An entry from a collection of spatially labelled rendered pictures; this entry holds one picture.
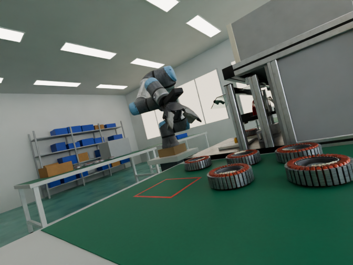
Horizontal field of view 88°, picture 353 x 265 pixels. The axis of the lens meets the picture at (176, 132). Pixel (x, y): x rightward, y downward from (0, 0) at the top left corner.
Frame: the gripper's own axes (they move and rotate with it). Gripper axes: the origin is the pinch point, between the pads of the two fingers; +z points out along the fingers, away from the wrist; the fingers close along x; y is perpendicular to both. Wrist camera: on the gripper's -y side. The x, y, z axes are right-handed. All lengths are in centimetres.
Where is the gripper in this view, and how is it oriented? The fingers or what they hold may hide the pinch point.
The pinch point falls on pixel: (188, 124)
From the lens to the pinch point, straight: 75.1
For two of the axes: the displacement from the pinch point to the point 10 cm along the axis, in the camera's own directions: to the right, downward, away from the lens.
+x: -8.3, 2.2, -5.2
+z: 5.1, 6.7, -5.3
